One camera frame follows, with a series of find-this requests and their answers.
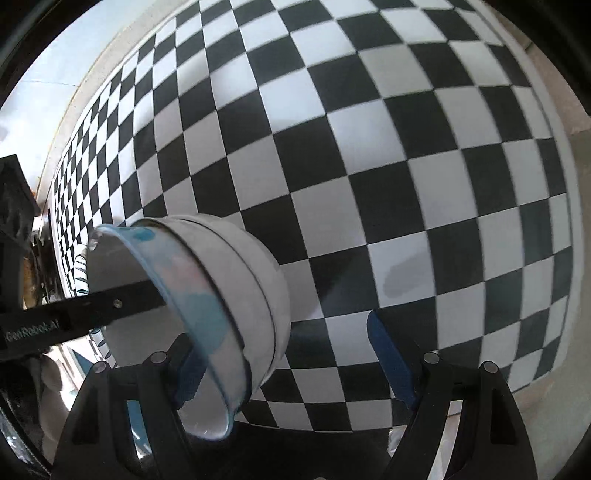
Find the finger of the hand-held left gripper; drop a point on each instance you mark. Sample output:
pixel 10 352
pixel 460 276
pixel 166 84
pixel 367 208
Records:
pixel 115 304

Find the black and white checkered tablecloth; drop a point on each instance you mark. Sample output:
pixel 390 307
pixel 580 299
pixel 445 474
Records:
pixel 369 184

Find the blue cabinet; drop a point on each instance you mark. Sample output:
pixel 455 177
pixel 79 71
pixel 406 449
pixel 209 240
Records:
pixel 136 424

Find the white plate with blue stripes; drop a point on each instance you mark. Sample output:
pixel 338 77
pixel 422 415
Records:
pixel 115 267

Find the glass bowl with blue pattern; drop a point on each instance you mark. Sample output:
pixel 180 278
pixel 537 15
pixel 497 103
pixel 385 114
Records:
pixel 203 314

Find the white bowl with red pattern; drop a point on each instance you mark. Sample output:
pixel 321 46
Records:
pixel 235 286

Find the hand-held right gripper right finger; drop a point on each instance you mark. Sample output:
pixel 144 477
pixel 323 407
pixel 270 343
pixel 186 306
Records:
pixel 392 364

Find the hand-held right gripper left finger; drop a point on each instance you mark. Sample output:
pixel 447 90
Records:
pixel 187 383

